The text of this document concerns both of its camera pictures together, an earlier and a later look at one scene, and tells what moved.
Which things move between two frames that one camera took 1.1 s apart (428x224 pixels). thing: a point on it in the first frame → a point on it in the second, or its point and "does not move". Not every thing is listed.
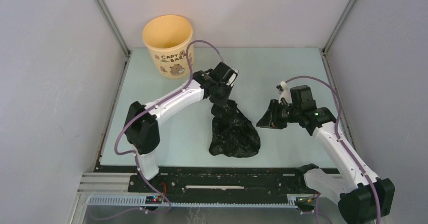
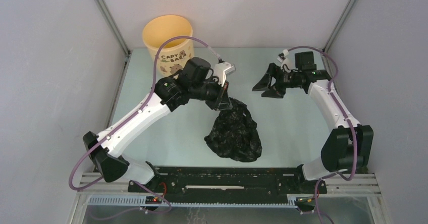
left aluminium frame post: x=111 y=22 does not move
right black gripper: x=271 y=119 → x=275 y=91
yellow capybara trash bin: x=167 y=37 does not move
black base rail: x=226 y=180 does not move
